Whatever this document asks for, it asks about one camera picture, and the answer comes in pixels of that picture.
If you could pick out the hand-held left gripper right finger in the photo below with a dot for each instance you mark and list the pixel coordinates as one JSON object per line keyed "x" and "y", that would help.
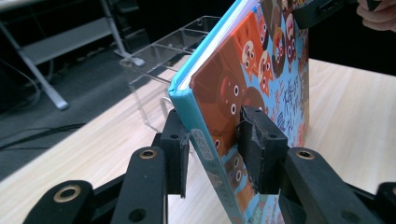
{"x": 261, "y": 149}

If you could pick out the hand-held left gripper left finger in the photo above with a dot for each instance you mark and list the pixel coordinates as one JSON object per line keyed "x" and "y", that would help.
{"x": 174, "y": 155}

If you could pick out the colourful cartoon hardcover book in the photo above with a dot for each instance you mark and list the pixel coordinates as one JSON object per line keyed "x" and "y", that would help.
{"x": 249, "y": 77}

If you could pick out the clear acrylic divided rack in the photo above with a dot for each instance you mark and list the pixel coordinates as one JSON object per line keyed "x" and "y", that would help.
{"x": 162, "y": 53}

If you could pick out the dark box on floor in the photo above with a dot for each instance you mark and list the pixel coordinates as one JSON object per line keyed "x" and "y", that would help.
{"x": 132, "y": 31}

